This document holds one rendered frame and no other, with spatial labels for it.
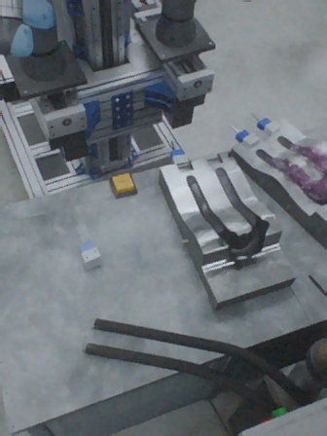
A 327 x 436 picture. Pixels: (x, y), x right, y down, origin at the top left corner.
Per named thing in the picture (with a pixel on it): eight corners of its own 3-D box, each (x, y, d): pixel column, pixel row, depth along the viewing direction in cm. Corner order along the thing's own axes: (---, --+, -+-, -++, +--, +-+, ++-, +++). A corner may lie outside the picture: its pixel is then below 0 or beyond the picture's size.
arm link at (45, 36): (56, 54, 148) (50, 16, 137) (13, 52, 148) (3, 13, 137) (60, 30, 155) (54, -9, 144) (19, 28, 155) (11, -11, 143)
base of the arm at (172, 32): (148, 26, 175) (149, 1, 167) (184, 17, 179) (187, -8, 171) (165, 51, 168) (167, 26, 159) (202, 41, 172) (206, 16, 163)
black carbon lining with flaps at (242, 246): (182, 180, 157) (184, 163, 150) (225, 169, 161) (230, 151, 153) (224, 268, 140) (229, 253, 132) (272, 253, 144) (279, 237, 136)
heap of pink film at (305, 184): (261, 163, 165) (266, 148, 158) (296, 141, 171) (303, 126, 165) (315, 213, 154) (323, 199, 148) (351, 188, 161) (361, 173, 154)
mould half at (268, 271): (159, 183, 165) (160, 159, 154) (225, 165, 171) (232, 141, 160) (214, 310, 140) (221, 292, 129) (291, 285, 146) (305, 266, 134)
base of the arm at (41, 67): (16, 57, 161) (10, 32, 153) (58, 48, 165) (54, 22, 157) (29, 87, 154) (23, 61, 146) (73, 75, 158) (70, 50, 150)
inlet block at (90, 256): (71, 237, 151) (69, 229, 147) (86, 232, 153) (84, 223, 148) (87, 270, 145) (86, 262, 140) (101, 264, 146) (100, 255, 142)
